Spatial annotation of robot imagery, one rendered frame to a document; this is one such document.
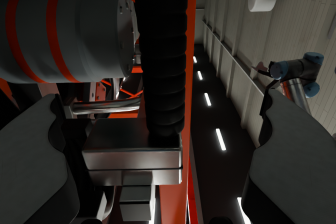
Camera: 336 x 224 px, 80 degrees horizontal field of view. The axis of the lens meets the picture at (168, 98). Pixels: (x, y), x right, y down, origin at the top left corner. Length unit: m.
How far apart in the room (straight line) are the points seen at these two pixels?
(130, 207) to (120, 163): 0.04
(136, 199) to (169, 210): 1.21
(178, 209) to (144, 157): 1.23
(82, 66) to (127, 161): 0.16
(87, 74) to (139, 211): 0.19
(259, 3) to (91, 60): 6.67
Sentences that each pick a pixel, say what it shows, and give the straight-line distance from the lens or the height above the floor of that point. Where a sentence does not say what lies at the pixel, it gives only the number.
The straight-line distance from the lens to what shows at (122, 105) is 0.42.
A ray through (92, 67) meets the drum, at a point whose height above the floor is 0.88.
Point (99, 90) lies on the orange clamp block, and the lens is 0.64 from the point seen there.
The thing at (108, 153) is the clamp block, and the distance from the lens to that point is 0.19.
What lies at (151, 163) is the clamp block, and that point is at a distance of 0.19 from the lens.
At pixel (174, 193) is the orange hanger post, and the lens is 1.28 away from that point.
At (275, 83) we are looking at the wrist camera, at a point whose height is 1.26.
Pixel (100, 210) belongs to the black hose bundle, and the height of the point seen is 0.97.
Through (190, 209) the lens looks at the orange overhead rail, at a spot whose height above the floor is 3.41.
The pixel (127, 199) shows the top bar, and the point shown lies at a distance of 0.21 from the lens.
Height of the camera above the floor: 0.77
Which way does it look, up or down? 30 degrees up
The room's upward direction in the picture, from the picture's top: 179 degrees clockwise
